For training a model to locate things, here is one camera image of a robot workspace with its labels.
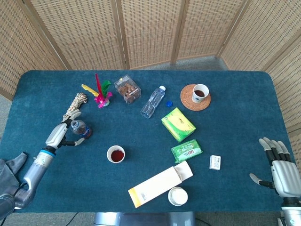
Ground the Pepsi bottle with brown liquid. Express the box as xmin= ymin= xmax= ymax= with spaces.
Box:
xmin=70 ymin=119 xmax=93 ymax=139

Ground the small white cardboard box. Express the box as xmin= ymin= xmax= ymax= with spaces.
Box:
xmin=209 ymin=154 xmax=223 ymax=170

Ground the long cream orange carton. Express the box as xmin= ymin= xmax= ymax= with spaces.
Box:
xmin=127 ymin=161 xmax=194 ymax=209

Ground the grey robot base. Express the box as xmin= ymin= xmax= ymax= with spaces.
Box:
xmin=93 ymin=211 xmax=196 ymax=226

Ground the green wet wipes pack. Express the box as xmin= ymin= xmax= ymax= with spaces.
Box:
xmin=171 ymin=139 xmax=203 ymax=163

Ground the black floor cable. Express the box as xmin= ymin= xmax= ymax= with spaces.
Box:
xmin=61 ymin=212 xmax=80 ymax=226

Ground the green yellow tissue pack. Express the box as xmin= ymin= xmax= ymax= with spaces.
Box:
xmin=161 ymin=107 xmax=197 ymax=143

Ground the clear box with brown blocks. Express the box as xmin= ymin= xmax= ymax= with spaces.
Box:
xmin=114 ymin=74 xmax=142 ymax=105

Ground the empty clear water bottle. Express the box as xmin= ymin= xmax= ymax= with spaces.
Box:
xmin=140 ymin=85 xmax=166 ymax=119

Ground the colourful feather shuttlecock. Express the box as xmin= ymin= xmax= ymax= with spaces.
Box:
xmin=81 ymin=73 xmax=113 ymax=109

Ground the braided rope bundle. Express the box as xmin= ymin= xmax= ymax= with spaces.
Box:
xmin=63 ymin=92 xmax=89 ymax=120

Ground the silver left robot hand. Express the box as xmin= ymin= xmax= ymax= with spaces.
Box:
xmin=45 ymin=111 xmax=86 ymax=151

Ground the dark blue table cloth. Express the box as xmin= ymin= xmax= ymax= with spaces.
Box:
xmin=0 ymin=70 xmax=294 ymax=214

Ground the paper cup with blue print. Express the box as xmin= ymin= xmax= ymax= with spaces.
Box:
xmin=107 ymin=145 xmax=126 ymax=164

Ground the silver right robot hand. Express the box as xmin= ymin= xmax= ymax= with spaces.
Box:
xmin=249 ymin=137 xmax=300 ymax=199

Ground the stack of leaf-print paper cups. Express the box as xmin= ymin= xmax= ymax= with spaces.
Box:
xmin=167 ymin=186 xmax=189 ymax=207

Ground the paper cup with blue flower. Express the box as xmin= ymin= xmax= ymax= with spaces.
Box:
xmin=192 ymin=84 xmax=210 ymax=103

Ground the round woven rattan coaster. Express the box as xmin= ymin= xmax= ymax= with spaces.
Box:
xmin=180 ymin=84 xmax=211 ymax=112

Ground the woven wooden folding screen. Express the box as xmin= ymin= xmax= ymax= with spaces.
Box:
xmin=0 ymin=0 xmax=301 ymax=165

